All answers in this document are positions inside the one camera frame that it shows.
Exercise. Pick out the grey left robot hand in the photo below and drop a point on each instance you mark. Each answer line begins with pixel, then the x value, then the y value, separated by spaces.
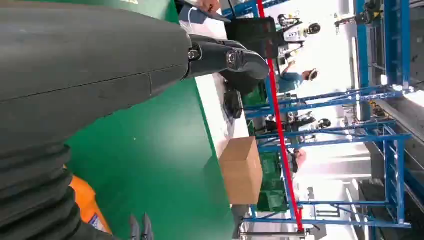
pixel 82 59

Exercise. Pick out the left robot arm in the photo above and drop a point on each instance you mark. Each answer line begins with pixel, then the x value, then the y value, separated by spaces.
pixel 30 195

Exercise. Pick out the green table mat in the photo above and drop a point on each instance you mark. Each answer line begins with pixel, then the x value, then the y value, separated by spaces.
pixel 149 149

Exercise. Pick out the tablet with blue cover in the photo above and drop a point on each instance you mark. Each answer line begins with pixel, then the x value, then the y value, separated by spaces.
pixel 198 15

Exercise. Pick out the person's left hand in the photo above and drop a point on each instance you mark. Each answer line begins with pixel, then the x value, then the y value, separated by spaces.
pixel 208 5

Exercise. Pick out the white table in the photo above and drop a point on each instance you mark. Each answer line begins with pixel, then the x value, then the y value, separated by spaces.
pixel 212 109

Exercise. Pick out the orange drink bottle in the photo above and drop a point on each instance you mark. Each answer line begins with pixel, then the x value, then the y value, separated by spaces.
pixel 86 198

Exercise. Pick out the black device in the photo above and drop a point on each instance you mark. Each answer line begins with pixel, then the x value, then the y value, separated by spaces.
pixel 233 104

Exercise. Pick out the blue steel rack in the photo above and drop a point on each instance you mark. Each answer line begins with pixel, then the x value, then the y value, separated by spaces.
pixel 381 96
pixel 245 8
pixel 394 179
pixel 397 39

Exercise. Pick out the black bag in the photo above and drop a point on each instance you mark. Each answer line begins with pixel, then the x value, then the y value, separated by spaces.
pixel 251 36

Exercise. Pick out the green plastic crate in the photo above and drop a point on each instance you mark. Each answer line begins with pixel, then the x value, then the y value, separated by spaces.
pixel 271 185
pixel 256 97

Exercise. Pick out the brown cardboard box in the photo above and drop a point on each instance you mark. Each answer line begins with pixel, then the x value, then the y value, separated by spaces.
pixel 240 172

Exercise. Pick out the red barrier pole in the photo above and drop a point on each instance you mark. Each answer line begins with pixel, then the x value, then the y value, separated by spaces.
pixel 280 126

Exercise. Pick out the white humanoid robot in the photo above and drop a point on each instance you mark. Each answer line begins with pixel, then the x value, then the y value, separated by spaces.
pixel 296 33

